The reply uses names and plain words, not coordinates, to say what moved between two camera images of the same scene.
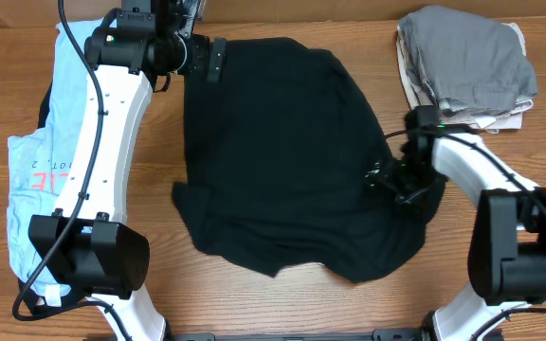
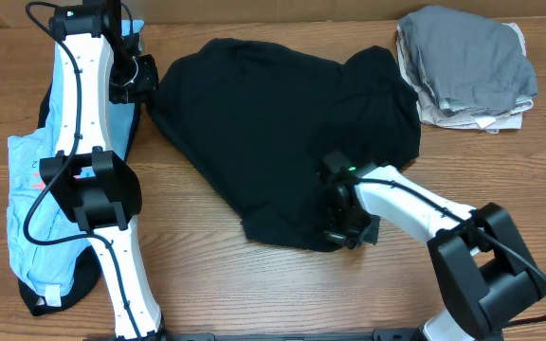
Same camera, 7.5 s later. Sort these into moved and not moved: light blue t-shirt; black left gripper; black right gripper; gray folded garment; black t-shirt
Moved: black left gripper; black t-shirt; black right gripper
Not moved: light blue t-shirt; gray folded garment
